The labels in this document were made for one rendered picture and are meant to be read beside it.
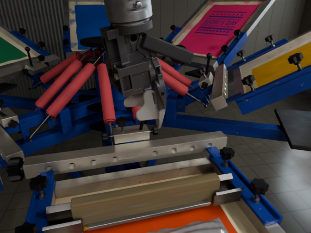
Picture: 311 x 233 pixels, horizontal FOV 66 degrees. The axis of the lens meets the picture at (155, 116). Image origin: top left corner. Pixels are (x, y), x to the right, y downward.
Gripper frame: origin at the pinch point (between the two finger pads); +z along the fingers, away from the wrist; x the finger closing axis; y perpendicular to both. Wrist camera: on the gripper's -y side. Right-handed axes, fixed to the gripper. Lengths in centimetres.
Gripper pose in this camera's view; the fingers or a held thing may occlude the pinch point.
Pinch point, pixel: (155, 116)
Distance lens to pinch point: 51.7
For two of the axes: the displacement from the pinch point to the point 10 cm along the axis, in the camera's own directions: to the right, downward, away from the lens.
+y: -8.7, 3.4, -3.5
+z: 1.1, 8.4, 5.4
